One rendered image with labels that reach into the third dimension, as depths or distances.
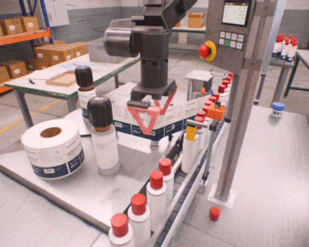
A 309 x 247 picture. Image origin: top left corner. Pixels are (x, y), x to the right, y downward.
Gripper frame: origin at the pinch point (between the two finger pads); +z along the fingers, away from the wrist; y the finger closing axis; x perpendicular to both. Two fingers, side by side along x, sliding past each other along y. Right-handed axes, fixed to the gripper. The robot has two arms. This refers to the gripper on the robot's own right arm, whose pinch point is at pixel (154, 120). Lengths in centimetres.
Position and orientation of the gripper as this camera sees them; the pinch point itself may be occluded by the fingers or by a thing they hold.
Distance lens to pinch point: 50.1
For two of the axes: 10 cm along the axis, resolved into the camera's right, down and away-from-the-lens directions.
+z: 0.1, 8.7, 5.0
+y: -3.6, 4.7, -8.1
